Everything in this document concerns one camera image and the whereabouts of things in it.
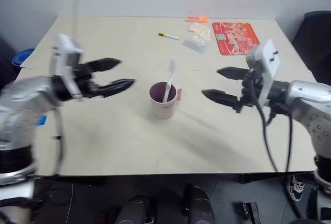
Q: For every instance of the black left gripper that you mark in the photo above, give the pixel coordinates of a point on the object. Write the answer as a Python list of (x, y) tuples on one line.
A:
[(82, 77)]

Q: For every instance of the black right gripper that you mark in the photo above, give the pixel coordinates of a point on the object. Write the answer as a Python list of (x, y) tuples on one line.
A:
[(247, 89)]

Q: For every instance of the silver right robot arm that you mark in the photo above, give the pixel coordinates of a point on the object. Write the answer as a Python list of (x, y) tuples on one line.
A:
[(307, 105)]

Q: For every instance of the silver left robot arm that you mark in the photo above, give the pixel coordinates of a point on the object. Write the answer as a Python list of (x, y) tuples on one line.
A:
[(23, 97)]

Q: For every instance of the white toothbrush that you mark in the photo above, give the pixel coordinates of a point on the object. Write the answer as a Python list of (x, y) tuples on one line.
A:
[(169, 79)]

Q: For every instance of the pink mug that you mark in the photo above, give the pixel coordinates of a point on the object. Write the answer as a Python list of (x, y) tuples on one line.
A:
[(165, 102)]

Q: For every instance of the red printed packet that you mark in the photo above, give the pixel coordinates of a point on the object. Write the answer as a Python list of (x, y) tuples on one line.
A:
[(234, 37)]

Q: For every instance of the clear plastic packet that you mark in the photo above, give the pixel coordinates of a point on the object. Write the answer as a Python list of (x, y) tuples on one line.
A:
[(195, 43)]

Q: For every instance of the beige crumpled wrapper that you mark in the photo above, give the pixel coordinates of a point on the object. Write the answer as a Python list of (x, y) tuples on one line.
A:
[(200, 30)]

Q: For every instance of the white marker pen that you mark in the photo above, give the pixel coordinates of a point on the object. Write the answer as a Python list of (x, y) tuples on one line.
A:
[(168, 36)]

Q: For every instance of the orange highlighter pen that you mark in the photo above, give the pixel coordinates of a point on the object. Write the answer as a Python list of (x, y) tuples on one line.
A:
[(197, 19)]

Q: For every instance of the blue round container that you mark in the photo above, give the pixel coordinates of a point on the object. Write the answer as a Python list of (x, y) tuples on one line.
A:
[(21, 57)]

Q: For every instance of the black chair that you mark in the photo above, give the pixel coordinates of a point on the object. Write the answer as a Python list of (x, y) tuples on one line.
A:
[(315, 40)]

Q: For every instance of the dark rounded robot foot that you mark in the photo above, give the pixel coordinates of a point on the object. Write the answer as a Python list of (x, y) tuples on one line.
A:
[(134, 209), (198, 204)]

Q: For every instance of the white and navy sneaker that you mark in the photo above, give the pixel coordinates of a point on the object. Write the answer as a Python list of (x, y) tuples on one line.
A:
[(295, 187)]

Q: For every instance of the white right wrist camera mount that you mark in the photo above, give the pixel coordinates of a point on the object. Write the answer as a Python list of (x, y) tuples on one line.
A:
[(264, 66)]

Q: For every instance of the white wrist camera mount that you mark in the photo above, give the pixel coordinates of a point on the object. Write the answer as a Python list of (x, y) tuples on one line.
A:
[(264, 66), (67, 58)]

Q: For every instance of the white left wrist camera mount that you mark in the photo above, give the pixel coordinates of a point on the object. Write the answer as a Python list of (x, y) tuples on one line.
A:
[(67, 58)]

